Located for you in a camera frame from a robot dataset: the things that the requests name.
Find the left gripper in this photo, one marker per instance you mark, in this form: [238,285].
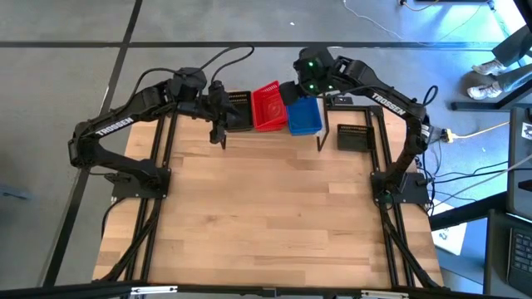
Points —
[218,108]

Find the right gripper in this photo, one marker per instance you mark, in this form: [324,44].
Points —
[316,74]

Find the black plastic slotted basket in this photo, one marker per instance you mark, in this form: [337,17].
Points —
[243,120]
[355,139]

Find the red plastic slotted basket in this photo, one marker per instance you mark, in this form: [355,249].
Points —
[270,110]

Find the blue plastic slotted basket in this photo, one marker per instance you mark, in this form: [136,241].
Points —
[305,118]

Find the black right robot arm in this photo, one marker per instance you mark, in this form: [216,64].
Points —
[386,104]

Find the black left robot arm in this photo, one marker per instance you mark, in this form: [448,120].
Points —
[112,124]

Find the wooden shelf with black legs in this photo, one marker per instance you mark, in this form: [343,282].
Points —
[249,133]

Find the small black device box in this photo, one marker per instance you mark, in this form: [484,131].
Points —
[343,100]

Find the white power strip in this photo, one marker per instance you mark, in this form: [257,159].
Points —
[447,135]

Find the black floor stand leg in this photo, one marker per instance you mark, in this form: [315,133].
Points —
[478,106]

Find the person's white shoe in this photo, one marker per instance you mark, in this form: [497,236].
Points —
[482,91]
[490,67]

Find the black rig beam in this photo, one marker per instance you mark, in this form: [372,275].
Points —
[311,292]

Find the white paper sheet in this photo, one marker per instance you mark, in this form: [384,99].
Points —
[451,238]

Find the person's leg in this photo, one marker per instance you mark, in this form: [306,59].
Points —
[515,76]
[515,45]

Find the black and white tag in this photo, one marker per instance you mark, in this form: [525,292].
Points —
[528,130]

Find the black desk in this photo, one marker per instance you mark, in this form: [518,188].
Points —
[496,249]

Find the black keyboard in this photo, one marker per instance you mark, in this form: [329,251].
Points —
[521,257]

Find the black aluminium table frame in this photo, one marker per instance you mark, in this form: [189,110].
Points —
[361,108]

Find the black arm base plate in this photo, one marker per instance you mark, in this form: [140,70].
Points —
[415,193]
[129,192]

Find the silver beam bracket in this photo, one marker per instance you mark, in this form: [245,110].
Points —
[384,294]
[154,290]

